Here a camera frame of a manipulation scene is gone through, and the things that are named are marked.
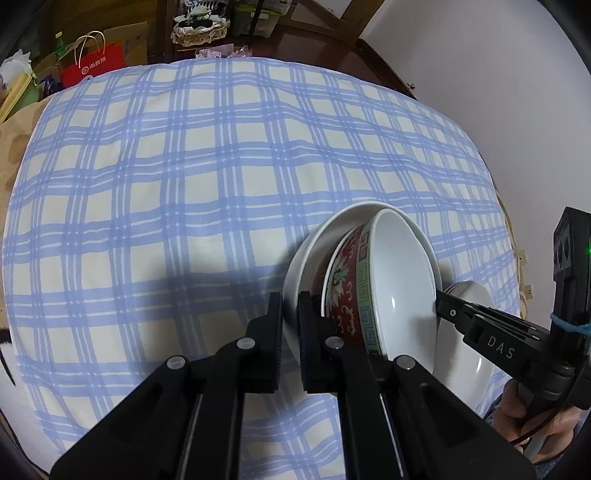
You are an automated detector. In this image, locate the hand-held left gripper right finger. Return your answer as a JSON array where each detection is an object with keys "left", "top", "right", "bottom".
[{"left": 298, "top": 291, "right": 536, "bottom": 480}]

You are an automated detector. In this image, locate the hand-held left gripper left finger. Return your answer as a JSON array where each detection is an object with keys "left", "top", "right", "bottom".
[{"left": 50, "top": 292, "right": 284, "bottom": 480}]

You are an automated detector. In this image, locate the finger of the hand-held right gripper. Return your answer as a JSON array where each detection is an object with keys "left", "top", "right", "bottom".
[{"left": 435, "top": 287, "right": 497, "bottom": 334}]

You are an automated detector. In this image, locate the white cherry print plate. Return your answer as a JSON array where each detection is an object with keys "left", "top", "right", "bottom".
[{"left": 433, "top": 281, "right": 497, "bottom": 409}]

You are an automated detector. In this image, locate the large red patterned bowl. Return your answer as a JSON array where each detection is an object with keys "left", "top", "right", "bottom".
[{"left": 321, "top": 209, "right": 438, "bottom": 363}]

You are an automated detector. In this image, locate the plain white bowl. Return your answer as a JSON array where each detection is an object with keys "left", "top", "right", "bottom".
[{"left": 283, "top": 202, "right": 441, "bottom": 374}]

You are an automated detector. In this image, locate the person's right hand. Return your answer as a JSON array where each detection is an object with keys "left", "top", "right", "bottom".
[{"left": 501, "top": 378, "right": 578, "bottom": 455}]

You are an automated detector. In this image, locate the blue checked cloth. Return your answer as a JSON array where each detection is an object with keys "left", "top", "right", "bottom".
[{"left": 2, "top": 58, "right": 522, "bottom": 480}]

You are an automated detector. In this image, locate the wooden door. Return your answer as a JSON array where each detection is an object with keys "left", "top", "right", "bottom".
[{"left": 295, "top": 0, "right": 384, "bottom": 51}]

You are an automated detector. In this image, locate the wicker basket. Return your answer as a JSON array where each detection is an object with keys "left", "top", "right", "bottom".
[{"left": 171, "top": 14, "right": 229, "bottom": 47}]

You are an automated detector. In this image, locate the clear plastic storage box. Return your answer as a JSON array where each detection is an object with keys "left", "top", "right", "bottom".
[{"left": 231, "top": 0, "right": 291, "bottom": 38}]

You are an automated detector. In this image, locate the beige floral blanket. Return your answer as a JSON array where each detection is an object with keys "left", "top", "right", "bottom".
[{"left": 0, "top": 99, "right": 51, "bottom": 333}]

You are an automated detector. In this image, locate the red paper shopping bag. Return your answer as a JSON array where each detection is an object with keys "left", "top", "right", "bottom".
[{"left": 61, "top": 31, "right": 126, "bottom": 88}]

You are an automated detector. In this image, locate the closed cardboard box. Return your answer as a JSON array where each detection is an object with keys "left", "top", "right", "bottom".
[{"left": 104, "top": 22, "right": 148, "bottom": 65}]

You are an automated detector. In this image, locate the striped clothes pile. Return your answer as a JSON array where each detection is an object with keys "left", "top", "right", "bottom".
[{"left": 174, "top": 0, "right": 227, "bottom": 24}]

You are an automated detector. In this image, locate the open cardboard box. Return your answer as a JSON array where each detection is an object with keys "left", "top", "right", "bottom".
[{"left": 34, "top": 51, "right": 65, "bottom": 86}]

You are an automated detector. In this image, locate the yellow green fabric item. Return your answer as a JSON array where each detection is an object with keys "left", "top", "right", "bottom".
[{"left": 0, "top": 74, "right": 38, "bottom": 123}]

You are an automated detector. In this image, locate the white stuffed toy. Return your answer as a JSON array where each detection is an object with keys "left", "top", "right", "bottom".
[{"left": 0, "top": 50, "right": 33, "bottom": 88}]

